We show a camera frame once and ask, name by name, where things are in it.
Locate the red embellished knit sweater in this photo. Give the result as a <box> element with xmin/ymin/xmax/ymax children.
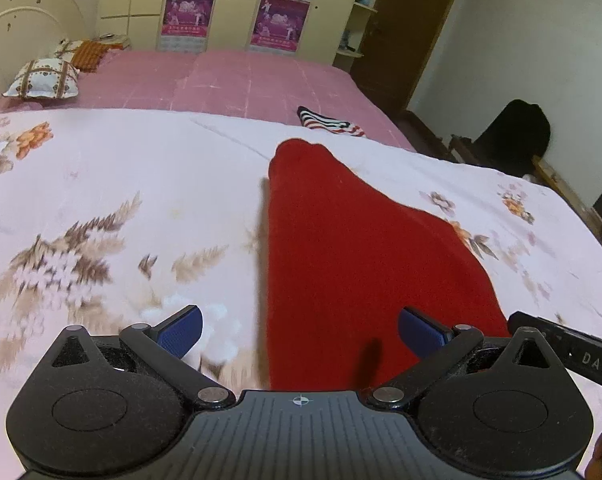
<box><xmin>266</xmin><ymin>139</ymin><xmax>507</xmax><ymax>391</ymax></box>

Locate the white floral bed sheet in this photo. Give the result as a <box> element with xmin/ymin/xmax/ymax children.
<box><xmin>0</xmin><ymin>110</ymin><xmax>602</xmax><ymax>479</ymax></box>

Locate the black backpack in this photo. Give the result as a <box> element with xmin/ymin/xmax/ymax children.
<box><xmin>472</xmin><ymin>99</ymin><xmax>551</xmax><ymax>177</ymax></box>

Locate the white brown patterned pillow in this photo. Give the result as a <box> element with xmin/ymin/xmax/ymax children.
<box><xmin>2</xmin><ymin>58</ymin><xmax>79</xmax><ymax>100</ymax></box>

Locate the black white striped cloth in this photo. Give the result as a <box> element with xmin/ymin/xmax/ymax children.
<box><xmin>297</xmin><ymin>106</ymin><xmax>365</xmax><ymax>138</ymax></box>

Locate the orange brown patterned pillow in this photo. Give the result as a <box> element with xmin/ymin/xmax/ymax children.
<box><xmin>53</xmin><ymin>40</ymin><xmax>126</xmax><ymax>73</ymax></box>

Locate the pink checked bed cover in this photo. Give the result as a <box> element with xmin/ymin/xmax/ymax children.
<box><xmin>0</xmin><ymin>50</ymin><xmax>414</xmax><ymax>152</ymax></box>

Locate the lower left purple poster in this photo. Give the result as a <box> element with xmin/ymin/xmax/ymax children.
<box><xmin>157</xmin><ymin>0</ymin><xmax>214</xmax><ymax>54</ymax></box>

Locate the cream rounded headboard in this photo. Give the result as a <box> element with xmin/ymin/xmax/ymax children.
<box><xmin>0</xmin><ymin>0</ymin><xmax>88</xmax><ymax>96</ymax></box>

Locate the brown wooden door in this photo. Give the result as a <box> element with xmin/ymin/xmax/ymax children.
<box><xmin>350</xmin><ymin>0</ymin><xmax>454</xmax><ymax>118</ymax></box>

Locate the cream wardrobe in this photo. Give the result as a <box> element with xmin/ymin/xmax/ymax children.
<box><xmin>97</xmin><ymin>0</ymin><xmax>377</xmax><ymax>70</ymax></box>

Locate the lower right purple poster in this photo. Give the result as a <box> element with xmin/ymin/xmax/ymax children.
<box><xmin>249</xmin><ymin>0</ymin><xmax>310</xmax><ymax>55</ymax></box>

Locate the cream corner shelf unit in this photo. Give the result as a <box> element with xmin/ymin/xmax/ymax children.
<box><xmin>333</xmin><ymin>0</ymin><xmax>378</xmax><ymax>73</ymax></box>

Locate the wooden bed frame rail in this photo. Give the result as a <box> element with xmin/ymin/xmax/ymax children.
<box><xmin>449</xmin><ymin>136</ymin><xmax>602</xmax><ymax>246</ymax></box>

